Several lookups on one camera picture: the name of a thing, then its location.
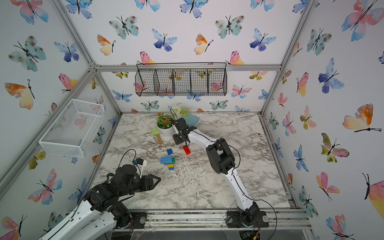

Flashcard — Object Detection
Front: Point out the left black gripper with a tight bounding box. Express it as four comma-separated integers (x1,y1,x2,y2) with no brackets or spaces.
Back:
119,174,162,198

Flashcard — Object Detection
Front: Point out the green long lego brick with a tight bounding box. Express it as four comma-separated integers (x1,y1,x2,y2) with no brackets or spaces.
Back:
164,158,176,165

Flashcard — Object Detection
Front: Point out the light blue long lego brick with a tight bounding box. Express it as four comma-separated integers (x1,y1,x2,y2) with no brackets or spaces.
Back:
161,157,173,165

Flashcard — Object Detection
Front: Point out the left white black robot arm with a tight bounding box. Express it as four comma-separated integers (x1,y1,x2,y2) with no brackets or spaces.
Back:
41,165,161,240

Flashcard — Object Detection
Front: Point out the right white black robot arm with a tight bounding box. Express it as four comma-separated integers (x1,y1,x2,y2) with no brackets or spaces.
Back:
173,119,260,213

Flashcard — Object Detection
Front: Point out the red long lego brick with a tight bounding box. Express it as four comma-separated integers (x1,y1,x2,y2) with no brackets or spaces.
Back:
183,146,191,155

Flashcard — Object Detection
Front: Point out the teal whale shaped dish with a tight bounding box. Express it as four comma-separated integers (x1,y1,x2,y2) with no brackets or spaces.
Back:
181,113,200,127

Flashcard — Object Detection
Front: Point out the white pot with flowers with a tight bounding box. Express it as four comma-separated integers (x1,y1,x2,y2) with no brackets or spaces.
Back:
156,103,191,138

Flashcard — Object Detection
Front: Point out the green toy rake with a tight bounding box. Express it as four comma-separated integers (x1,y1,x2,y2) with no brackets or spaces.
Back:
150,126,163,145

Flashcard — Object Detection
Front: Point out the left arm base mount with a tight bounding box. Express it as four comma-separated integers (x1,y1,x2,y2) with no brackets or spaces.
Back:
116,212,148,230

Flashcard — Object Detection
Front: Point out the black wire wall basket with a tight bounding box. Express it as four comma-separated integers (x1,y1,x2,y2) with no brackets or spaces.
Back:
134,62,228,97

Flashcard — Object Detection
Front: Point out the white mesh wall basket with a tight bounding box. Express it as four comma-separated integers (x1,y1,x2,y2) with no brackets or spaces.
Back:
39,99,105,158

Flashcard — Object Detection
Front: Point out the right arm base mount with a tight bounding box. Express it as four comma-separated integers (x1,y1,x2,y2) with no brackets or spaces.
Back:
225,211,270,229

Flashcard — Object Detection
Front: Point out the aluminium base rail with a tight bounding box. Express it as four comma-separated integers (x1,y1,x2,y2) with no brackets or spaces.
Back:
110,209,312,232

